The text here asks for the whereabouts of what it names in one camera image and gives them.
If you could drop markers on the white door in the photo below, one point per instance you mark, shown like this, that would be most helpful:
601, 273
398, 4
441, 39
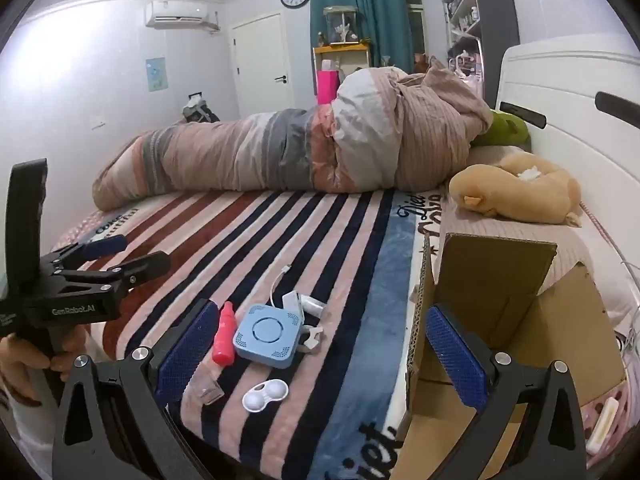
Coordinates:
260, 65

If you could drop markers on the teal curtain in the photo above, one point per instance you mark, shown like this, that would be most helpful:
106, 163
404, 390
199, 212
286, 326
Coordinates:
375, 10

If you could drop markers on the cardboard box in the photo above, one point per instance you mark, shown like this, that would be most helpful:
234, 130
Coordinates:
500, 280

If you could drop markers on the tan plush toy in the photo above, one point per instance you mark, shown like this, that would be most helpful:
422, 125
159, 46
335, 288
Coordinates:
520, 195

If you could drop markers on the white plastic clip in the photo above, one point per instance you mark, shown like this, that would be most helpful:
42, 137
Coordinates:
312, 340

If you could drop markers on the white contact lens case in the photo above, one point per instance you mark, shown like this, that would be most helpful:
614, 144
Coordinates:
265, 396

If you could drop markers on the red plastic bottle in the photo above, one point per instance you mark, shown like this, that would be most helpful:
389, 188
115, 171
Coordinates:
224, 340

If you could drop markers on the rolled striped duvet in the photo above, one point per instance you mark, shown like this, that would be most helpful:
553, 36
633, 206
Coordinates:
310, 145

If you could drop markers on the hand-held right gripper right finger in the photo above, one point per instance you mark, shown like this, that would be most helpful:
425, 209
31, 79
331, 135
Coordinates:
455, 360

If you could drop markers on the white air conditioner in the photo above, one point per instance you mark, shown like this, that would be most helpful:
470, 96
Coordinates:
177, 12

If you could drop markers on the blue square device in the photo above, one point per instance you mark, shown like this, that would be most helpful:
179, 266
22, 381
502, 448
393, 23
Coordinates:
267, 335

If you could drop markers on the yellow shelf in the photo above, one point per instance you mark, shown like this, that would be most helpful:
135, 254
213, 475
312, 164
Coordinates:
342, 49

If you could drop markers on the white headboard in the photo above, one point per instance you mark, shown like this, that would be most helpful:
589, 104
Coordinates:
560, 125

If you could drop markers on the striped blanket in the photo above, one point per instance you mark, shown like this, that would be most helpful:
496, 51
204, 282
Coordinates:
300, 240

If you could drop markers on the blue wall poster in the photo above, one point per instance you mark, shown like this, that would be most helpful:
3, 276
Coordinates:
156, 73

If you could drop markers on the person's left hand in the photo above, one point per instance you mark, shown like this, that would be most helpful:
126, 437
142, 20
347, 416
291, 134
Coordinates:
25, 370

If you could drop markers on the dark shelf unit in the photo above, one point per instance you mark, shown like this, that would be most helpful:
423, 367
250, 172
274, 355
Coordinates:
492, 5

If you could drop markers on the glass display case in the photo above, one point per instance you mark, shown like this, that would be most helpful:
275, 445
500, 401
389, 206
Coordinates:
341, 25

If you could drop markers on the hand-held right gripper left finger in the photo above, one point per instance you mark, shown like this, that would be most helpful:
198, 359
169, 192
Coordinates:
187, 355

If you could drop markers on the white tube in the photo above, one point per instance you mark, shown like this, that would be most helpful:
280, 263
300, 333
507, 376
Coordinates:
602, 427

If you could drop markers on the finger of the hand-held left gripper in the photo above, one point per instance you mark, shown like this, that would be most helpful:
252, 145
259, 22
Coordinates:
107, 245
145, 265

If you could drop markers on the white handheld device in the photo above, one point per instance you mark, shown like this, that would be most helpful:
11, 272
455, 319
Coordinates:
307, 304

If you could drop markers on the green plush toy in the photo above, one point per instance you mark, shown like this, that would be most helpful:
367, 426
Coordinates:
505, 130

